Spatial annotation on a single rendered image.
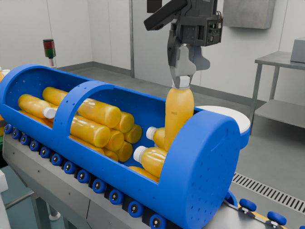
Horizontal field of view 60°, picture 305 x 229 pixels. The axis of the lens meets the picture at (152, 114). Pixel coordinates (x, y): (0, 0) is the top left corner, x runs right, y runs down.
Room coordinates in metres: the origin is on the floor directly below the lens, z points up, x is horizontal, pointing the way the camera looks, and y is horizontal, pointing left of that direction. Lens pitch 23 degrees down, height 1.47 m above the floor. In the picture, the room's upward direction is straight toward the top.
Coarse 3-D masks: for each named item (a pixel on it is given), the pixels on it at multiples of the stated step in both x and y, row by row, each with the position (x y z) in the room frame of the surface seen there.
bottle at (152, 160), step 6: (144, 150) 0.59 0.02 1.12; (150, 150) 0.57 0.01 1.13; (156, 150) 0.56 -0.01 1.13; (162, 150) 0.57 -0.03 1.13; (144, 156) 0.56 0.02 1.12; (150, 156) 0.55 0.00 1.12; (156, 156) 0.54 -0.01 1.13; (162, 156) 0.54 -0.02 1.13; (144, 162) 0.55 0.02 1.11; (150, 162) 0.54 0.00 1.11; (156, 162) 0.53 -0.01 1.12; (162, 162) 0.53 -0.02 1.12; (144, 168) 0.55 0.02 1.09; (150, 168) 0.53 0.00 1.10; (156, 168) 0.53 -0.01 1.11; (156, 174) 0.53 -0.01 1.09
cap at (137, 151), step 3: (138, 147) 0.60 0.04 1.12; (141, 147) 0.61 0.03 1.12; (135, 150) 0.59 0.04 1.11; (138, 150) 0.59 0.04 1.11; (141, 150) 0.59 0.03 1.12; (135, 153) 0.59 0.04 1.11; (138, 153) 0.59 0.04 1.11; (135, 156) 0.59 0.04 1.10; (138, 156) 0.58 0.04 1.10; (135, 159) 0.59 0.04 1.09; (138, 159) 0.58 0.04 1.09
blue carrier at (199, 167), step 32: (32, 64) 1.08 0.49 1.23; (0, 96) 0.94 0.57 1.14; (96, 96) 1.00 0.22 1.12; (128, 96) 0.85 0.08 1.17; (32, 128) 0.79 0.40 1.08; (64, 128) 0.68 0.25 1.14; (192, 128) 0.50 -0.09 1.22; (224, 128) 0.53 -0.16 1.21; (96, 160) 0.58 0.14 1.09; (128, 160) 0.77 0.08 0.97; (192, 160) 0.44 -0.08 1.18; (224, 160) 0.55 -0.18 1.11; (128, 192) 0.52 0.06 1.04; (160, 192) 0.45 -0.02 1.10; (192, 192) 0.43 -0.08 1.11; (224, 192) 0.57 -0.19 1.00; (192, 224) 0.44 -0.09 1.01
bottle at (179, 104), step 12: (168, 96) 0.58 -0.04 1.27; (180, 96) 0.56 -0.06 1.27; (192, 96) 0.58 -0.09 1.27; (168, 108) 0.57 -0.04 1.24; (180, 108) 0.55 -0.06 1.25; (192, 108) 0.57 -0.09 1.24; (168, 120) 0.56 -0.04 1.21; (180, 120) 0.55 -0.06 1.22; (168, 132) 0.56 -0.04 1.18; (168, 144) 0.56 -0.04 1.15
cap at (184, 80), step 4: (180, 76) 0.59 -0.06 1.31; (184, 76) 0.59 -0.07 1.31; (188, 76) 0.59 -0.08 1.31; (172, 80) 0.58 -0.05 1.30; (180, 80) 0.57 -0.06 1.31; (184, 80) 0.57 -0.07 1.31; (188, 80) 0.57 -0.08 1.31; (180, 84) 0.57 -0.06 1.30; (184, 84) 0.57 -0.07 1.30; (188, 84) 0.58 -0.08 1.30
